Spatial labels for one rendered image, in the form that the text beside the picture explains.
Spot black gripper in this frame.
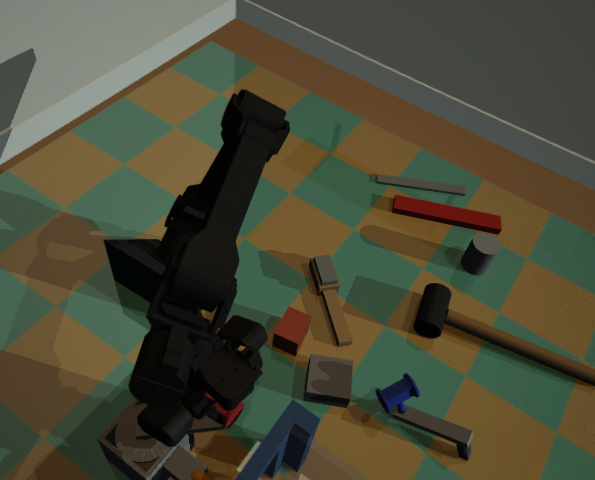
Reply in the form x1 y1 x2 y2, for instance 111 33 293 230
137 315 268 447

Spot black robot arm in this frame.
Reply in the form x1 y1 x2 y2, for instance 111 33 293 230
128 89 290 411

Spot black mallet with brown handle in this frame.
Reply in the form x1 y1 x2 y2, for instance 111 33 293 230
413 283 595 386

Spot grey cylinder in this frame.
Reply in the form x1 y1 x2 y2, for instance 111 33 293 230
461 232 502 275

